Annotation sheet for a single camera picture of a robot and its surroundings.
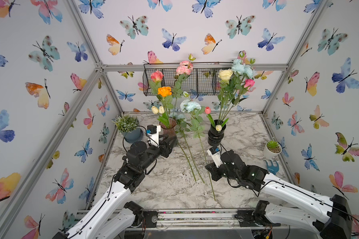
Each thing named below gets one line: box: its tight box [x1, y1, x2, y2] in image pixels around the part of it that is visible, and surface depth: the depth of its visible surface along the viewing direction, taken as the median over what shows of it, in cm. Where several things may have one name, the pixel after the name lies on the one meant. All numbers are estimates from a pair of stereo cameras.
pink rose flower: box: [150, 70, 165, 83], surface depth 84 cm
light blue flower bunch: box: [231, 58, 254, 79], surface depth 82 cm
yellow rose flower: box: [218, 68, 233, 81], surface depth 79 cm
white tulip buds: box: [151, 106, 166, 115], surface depth 82 cm
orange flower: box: [157, 86, 173, 98], surface depth 82 cm
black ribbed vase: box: [207, 119, 227, 146], surface depth 97 cm
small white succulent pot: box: [263, 140, 283, 159], surface depth 92 cm
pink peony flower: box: [175, 60, 194, 76], surface depth 80 cm
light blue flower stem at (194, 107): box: [180, 99, 217, 202], surface depth 74 cm
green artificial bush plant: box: [111, 112, 140, 132], surface depth 94 cm
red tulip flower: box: [205, 106, 212, 115], surface depth 83 cm
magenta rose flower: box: [243, 78, 256, 91], surface depth 79 cm
